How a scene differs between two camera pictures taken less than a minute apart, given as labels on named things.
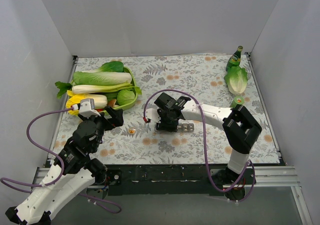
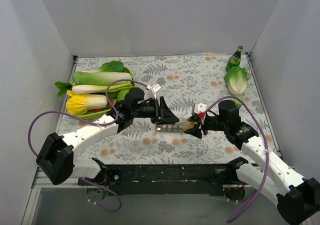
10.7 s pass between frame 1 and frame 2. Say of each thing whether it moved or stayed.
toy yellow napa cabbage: stayed
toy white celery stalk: stayed
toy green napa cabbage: stayed
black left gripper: moved
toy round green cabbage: stayed
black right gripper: moved
